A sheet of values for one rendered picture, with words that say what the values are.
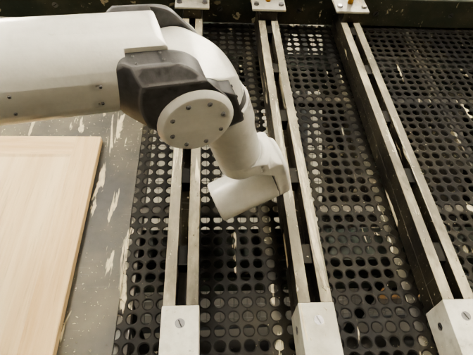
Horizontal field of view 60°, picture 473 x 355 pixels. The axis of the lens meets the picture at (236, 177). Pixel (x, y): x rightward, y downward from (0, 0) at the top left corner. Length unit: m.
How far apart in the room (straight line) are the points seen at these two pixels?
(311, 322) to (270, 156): 0.29
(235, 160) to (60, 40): 0.26
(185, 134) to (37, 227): 0.56
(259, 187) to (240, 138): 0.15
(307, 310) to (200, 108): 0.44
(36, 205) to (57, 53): 0.60
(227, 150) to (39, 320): 0.47
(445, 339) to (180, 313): 0.45
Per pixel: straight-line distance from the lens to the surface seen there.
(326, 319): 0.73
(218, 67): 0.43
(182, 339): 0.70
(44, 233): 0.90
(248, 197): 0.62
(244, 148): 0.52
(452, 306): 0.82
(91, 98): 0.39
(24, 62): 0.38
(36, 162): 1.02
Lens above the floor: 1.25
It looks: 1 degrees down
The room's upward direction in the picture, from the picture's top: straight up
